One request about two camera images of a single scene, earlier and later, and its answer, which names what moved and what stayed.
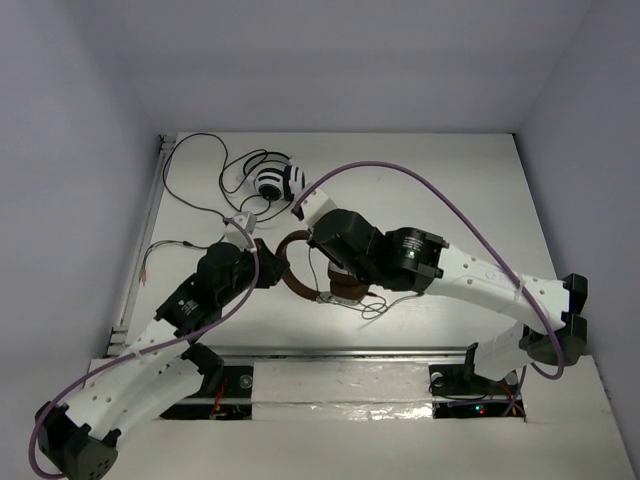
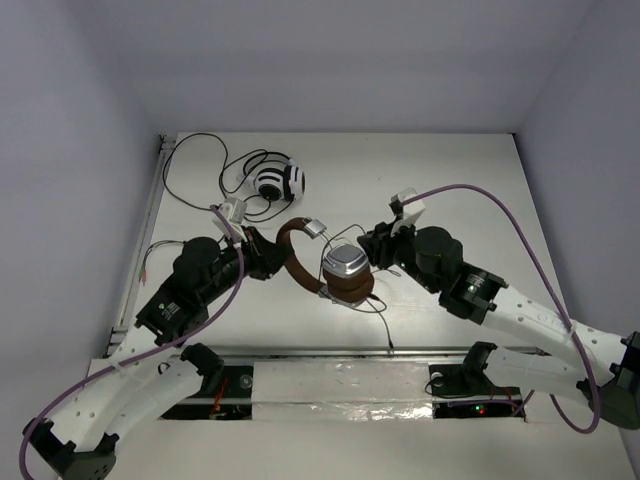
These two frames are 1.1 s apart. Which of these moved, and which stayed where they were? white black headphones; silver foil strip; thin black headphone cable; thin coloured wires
Moved: thin black headphone cable
Stayed: white black headphones; silver foil strip; thin coloured wires
